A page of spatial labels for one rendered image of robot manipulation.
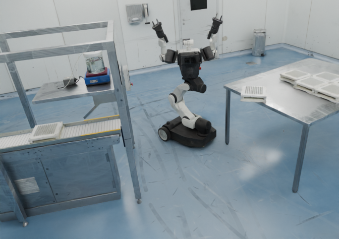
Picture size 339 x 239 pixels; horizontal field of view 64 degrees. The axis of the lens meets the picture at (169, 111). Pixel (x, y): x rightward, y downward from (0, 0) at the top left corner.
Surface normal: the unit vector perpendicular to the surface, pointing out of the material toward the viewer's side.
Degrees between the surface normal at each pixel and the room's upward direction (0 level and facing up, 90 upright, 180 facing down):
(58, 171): 90
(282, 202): 0
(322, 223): 0
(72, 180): 90
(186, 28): 90
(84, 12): 90
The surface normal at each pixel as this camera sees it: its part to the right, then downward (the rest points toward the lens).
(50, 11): 0.31, 0.42
